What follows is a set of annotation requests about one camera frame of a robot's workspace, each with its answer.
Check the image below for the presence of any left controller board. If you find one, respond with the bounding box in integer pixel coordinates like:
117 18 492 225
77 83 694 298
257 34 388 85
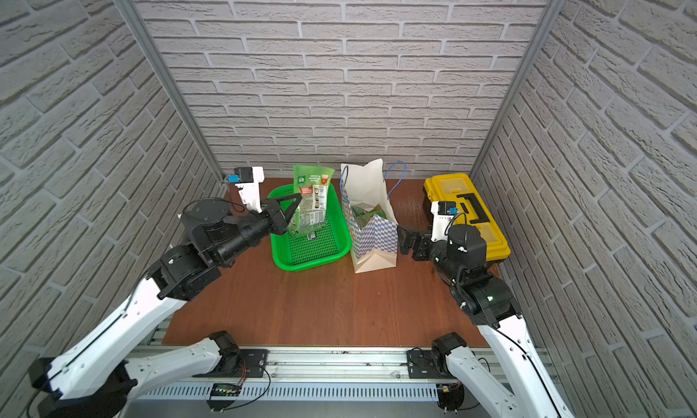
206 383 242 412

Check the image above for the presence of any green plastic basket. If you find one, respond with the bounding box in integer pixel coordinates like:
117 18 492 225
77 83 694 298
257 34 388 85
270 185 352 272

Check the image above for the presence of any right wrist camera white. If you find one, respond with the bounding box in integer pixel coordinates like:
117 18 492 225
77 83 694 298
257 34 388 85
430 201 459 242

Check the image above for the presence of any controller board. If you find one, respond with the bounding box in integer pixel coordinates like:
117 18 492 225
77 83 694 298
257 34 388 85
437 383 465 414
206 383 242 412

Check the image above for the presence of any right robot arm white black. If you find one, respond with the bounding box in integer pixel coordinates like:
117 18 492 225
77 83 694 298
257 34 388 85
398 224 573 417

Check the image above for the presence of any green packet red label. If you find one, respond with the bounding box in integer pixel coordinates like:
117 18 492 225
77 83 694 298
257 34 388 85
290 165 335 235

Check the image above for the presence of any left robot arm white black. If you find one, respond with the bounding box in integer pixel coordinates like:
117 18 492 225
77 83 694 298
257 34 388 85
27 194 301 417

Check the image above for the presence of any green soup packet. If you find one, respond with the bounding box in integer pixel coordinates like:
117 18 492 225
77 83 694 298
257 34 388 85
352 205 387 229

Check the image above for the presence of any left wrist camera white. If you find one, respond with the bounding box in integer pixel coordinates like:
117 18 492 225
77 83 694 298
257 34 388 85
225 167 265 213

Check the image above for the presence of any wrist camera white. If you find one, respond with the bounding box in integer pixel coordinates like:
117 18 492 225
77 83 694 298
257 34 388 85
225 167 265 213
430 201 459 242

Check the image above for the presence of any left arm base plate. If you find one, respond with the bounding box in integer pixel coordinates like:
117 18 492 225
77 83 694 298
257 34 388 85
194 348 269 379

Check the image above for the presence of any right controller board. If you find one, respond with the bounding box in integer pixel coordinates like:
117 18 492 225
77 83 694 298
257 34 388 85
437 383 465 414

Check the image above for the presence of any white blue checkered paper bag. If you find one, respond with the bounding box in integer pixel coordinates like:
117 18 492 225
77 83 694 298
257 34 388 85
339 158 399 274

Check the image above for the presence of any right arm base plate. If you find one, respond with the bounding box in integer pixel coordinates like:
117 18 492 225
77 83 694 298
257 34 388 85
406 347 453 379

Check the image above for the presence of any aluminium front rail frame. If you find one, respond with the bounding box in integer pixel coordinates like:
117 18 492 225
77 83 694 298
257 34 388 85
126 347 508 415

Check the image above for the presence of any yellow black toolbox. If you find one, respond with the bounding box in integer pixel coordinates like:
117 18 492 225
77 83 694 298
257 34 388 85
424 173 511 262

